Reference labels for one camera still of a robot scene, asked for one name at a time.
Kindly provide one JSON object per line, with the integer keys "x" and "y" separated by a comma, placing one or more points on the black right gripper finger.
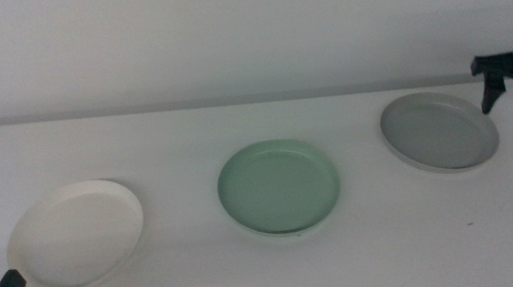
{"x": 492, "y": 90}

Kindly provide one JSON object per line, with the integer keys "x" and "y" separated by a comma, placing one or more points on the grey shallow bowl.
{"x": 437, "y": 134}

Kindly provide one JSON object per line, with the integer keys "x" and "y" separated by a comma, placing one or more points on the green shallow bowl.
{"x": 277, "y": 186}

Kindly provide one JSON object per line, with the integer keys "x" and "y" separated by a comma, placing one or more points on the white shallow bowl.
{"x": 75, "y": 234}

